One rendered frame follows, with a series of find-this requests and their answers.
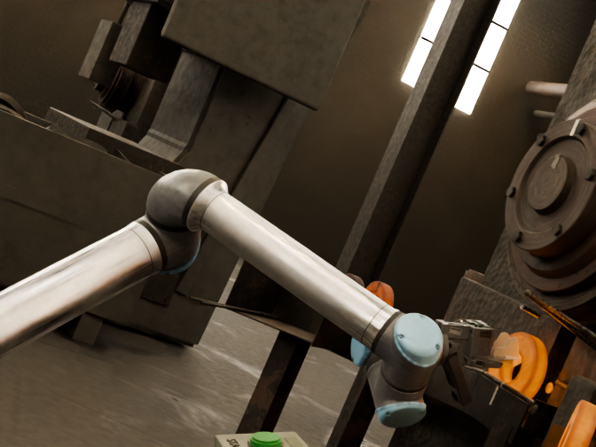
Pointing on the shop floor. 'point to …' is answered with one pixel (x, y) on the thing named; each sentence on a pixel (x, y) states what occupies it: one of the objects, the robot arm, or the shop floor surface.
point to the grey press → (215, 113)
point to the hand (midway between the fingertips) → (520, 360)
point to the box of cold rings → (64, 205)
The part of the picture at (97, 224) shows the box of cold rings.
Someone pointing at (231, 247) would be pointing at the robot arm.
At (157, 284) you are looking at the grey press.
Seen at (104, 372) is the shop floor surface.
